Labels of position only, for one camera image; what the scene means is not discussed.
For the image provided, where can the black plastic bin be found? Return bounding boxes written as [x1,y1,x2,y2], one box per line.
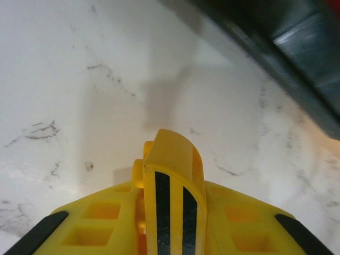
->
[158,0,340,140]

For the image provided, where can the yellow black striped lego brick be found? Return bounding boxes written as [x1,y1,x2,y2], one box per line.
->
[132,129,207,255]

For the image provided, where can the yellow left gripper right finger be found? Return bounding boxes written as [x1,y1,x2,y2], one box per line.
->
[203,181,334,255]

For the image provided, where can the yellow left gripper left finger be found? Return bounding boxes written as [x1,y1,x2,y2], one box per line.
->
[5,180,147,255]

